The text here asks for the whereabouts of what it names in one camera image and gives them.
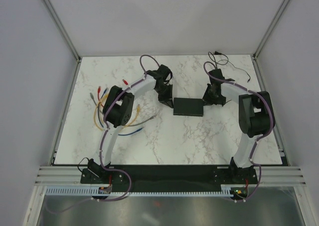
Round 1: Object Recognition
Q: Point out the aluminium frame rail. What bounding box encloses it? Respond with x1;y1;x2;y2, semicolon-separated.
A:
35;166;306;187

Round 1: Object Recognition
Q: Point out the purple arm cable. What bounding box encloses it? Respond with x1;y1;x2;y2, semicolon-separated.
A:
44;54;162;214
203;61;273;204

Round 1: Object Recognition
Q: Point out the red ethernet cable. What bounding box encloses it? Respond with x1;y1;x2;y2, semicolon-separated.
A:
96;78;129;105

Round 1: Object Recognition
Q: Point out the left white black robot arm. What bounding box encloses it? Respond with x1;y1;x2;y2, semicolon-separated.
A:
80;65;173;184

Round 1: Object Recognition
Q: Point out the black network switch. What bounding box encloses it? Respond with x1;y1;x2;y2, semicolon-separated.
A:
173;98;204;117

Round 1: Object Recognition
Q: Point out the blue ethernet cable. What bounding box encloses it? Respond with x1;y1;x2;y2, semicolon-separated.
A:
98;88;145;136

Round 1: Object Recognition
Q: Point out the right aluminium corner post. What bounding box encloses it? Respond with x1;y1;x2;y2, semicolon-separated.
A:
252;0;291;60

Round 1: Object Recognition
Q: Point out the grey ethernet cable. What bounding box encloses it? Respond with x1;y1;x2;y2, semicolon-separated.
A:
89;93;158;126

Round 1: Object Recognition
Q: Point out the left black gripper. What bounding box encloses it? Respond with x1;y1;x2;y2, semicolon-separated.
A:
155;85;174;110

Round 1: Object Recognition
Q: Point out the aluminium corner post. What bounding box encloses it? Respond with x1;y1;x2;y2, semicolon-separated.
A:
252;0;291;60
41;0;81;62

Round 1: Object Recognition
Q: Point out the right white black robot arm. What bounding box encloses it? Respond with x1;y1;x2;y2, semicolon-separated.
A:
202;69;276;183

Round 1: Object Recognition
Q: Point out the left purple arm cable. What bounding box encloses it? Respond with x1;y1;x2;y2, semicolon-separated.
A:
44;54;162;214

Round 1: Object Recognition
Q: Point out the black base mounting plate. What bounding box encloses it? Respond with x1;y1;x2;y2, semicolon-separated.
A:
93;165;258;192

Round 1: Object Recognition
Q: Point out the left aluminium corner post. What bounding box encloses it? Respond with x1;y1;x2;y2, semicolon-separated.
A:
41;0;81;62

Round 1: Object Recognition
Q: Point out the white slotted cable duct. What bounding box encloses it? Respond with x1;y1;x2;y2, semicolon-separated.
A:
45;186;233;197

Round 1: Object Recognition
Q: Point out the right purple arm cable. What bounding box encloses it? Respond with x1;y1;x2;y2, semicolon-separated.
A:
203;61;273;204

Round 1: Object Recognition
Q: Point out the long yellow ethernet cable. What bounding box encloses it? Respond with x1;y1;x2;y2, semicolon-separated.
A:
93;101;141;131

